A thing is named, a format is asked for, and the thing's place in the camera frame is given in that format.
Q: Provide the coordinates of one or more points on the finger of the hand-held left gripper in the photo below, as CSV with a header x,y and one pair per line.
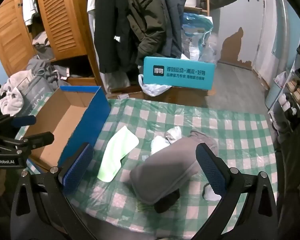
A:
x,y
23,120
40,138

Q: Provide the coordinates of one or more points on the grey cloth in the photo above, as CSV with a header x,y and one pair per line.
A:
x,y
162,170

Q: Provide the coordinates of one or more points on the white hanging shirt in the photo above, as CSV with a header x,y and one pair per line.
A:
x,y
30,2

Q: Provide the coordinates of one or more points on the wooden wardrobe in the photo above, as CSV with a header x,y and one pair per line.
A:
x,y
72,25

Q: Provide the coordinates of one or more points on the blue cardboard box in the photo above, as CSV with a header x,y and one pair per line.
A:
x,y
97,120

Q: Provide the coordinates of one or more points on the group of shoes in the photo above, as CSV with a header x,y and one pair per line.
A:
x,y
293,90

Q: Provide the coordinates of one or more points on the grey clothes pile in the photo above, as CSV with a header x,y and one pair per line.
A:
x,y
50,72

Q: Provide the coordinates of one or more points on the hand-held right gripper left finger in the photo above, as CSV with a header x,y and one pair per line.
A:
x,y
77,167

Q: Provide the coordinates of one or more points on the black sock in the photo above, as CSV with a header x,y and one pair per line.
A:
x,y
166,202

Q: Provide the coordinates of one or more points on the plain brown cardboard box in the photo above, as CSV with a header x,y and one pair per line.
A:
x,y
185,95

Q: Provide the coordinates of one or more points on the black coat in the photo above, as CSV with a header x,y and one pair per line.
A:
x,y
112,25

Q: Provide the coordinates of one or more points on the white hanging garment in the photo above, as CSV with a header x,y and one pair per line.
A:
x,y
90,0

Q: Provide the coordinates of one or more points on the blue white printed bag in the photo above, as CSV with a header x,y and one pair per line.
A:
x,y
195,37

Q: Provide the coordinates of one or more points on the grey shoe rack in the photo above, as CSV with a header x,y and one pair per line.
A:
x,y
298,60

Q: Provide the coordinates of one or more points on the white towel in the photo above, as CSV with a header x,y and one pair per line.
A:
x,y
12,92

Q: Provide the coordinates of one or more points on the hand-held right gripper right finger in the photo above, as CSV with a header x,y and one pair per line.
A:
x,y
211,170

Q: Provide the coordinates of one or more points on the olive green jacket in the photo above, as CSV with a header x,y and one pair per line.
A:
x,y
147,17

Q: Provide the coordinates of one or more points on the white plastic bag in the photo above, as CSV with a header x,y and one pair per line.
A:
x,y
152,87

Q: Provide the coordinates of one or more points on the light green cloth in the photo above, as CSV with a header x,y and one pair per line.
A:
x,y
117,150

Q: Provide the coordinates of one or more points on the white basin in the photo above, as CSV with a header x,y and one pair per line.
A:
x,y
190,0

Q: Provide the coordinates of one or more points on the teal printed box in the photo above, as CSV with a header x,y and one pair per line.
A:
x,y
180,62

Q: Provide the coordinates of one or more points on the green checked tablecloth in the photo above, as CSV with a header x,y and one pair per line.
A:
x,y
227,135

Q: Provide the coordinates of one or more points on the white door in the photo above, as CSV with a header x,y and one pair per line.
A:
x,y
270,35

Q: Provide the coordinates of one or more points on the wooden louvred wardrobe door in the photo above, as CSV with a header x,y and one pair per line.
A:
x,y
65,17
10,37

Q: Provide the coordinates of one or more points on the person's dark jacket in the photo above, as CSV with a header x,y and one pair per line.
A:
x,y
295,180

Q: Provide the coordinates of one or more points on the pale grey coat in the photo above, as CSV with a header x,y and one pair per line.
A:
x,y
115,78

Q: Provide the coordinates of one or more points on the patterned white cloth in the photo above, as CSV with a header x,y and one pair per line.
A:
x,y
174,132

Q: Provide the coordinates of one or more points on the dark navy jacket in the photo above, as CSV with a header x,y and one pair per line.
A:
x,y
173,17

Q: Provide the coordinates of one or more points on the labelled brown cardboard box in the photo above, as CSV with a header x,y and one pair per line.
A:
x,y
125,91

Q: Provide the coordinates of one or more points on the light grey crumpled garment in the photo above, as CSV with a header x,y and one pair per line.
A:
x,y
41,42

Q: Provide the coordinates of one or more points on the clear plastic bag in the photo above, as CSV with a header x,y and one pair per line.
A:
x,y
211,50

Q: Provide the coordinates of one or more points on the grey printed bag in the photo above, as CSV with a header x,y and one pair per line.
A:
x,y
37,95

